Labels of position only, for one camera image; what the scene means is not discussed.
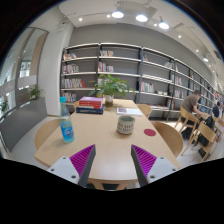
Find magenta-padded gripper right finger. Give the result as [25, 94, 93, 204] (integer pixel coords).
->
[130, 144, 178, 188]

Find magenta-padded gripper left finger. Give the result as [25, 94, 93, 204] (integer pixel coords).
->
[47, 144, 97, 188]

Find clear bottle with blue cap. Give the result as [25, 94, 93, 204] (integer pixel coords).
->
[58, 96, 76, 144]

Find round-backed wooden chair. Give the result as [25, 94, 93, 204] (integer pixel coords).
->
[150, 121, 185, 158]
[135, 103, 153, 120]
[34, 118, 62, 151]

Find flat round red coaster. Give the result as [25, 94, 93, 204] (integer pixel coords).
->
[143, 128, 157, 137]

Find grey-green patterned mug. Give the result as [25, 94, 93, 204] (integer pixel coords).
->
[116, 115, 136, 136]

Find slatted wooden chair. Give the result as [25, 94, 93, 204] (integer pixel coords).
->
[180, 121, 219, 163]
[173, 106, 201, 138]

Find white booklet with square code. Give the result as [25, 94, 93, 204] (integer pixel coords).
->
[116, 106, 144, 117]

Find thick red book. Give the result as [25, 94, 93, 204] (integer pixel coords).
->
[78, 96, 104, 110]

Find person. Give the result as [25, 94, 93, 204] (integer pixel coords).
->
[181, 89, 208, 139]
[211, 99, 223, 120]

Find small green plant by window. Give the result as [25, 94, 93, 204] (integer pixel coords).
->
[28, 84, 44, 101]

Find green potted plant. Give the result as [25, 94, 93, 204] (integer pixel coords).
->
[88, 73, 129, 108]

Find grey shelf unit with books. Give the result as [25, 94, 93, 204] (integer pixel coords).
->
[59, 42, 224, 123]

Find group of ceiling lights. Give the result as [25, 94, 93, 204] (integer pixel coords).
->
[76, 9, 211, 64]

